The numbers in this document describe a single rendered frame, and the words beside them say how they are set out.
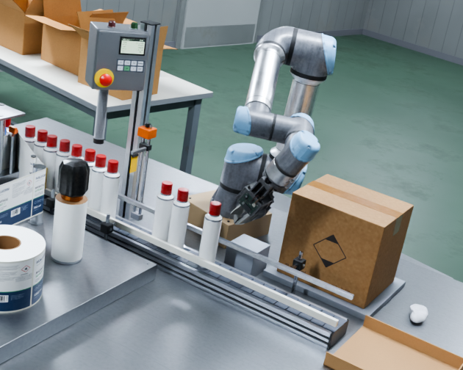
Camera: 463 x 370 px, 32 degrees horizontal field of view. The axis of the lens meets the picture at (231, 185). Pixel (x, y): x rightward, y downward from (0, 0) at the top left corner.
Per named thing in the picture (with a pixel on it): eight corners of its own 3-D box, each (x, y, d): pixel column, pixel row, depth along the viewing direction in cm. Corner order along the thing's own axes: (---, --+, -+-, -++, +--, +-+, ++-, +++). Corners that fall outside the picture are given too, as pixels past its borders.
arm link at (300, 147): (323, 138, 211) (322, 156, 204) (298, 164, 217) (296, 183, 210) (299, 122, 209) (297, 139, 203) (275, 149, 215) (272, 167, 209)
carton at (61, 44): (16, 59, 448) (20, -7, 434) (90, 52, 487) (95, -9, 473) (65, 81, 422) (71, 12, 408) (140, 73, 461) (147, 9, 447)
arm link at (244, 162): (221, 172, 271) (229, 136, 266) (259, 181, 271) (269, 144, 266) (217, 186, 260) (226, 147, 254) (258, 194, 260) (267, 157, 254)
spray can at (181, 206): (162, 249, 242) (171, 188, 234) (173, 244, 246) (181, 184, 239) (176, 256, 240) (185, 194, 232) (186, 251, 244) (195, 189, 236)
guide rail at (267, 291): (44, 194, 262) (45, 189, 261) (47, 193, 263) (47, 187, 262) (335, 327, 213) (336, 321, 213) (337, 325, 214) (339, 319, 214)
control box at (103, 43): (84, 80, 252) (90, 20, 245) (136, 82, 259) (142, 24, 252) (91, 90, 244) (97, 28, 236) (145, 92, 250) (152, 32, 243)
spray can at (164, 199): (147, 242, 245) (155, 181, 237) (157, 237, 249) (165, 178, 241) (160, 249, 242) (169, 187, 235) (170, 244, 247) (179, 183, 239)
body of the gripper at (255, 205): (232, 199, 218) (257, 170, 212) (248, 191, 225) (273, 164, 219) (250, 219, 217) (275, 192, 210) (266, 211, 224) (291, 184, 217)
